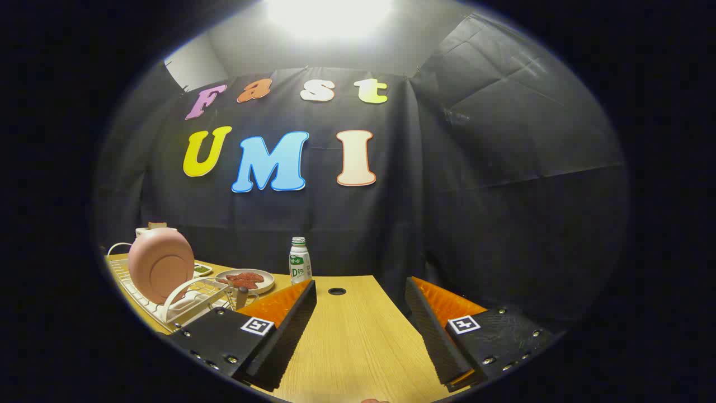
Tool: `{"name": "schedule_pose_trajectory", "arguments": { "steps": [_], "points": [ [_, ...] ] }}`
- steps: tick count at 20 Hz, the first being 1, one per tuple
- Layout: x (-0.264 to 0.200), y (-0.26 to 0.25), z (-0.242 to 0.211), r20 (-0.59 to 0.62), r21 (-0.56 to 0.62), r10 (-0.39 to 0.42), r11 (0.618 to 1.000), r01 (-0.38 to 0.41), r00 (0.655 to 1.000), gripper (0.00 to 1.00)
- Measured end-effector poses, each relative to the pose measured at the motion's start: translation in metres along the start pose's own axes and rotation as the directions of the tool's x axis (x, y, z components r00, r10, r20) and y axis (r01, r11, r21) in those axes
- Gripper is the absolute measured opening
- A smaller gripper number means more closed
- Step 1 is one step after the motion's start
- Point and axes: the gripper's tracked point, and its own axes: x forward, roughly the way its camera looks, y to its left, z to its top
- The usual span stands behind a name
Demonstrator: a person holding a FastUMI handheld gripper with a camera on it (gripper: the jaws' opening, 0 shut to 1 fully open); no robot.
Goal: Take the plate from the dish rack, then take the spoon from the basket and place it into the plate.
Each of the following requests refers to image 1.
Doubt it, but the white drink bottle green label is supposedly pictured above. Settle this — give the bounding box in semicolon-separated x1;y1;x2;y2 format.
289;237;312;285

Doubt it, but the grey plate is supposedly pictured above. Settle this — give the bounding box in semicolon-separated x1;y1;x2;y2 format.
215;269;275;296

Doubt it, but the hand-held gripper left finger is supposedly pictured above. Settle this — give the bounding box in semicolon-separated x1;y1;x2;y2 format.
168;279;317;392

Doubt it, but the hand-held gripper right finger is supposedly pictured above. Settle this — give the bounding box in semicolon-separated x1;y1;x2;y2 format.
405;277;563;392

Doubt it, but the black backdrop cloth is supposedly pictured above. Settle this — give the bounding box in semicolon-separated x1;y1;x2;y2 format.
92;14;630;331

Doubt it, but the bright ceiling light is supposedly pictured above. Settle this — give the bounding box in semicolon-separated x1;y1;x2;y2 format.
263;0;393;41

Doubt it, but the white toaster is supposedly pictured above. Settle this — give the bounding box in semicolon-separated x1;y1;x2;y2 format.
135;224;178;239

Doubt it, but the pink plate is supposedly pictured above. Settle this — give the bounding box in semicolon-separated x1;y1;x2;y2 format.
128;227;195;304

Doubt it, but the white wire dish rack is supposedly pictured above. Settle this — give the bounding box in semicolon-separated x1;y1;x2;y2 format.
106;242;259;325

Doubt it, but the silver wire basket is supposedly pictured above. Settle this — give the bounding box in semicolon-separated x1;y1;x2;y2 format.
207;283;261;313

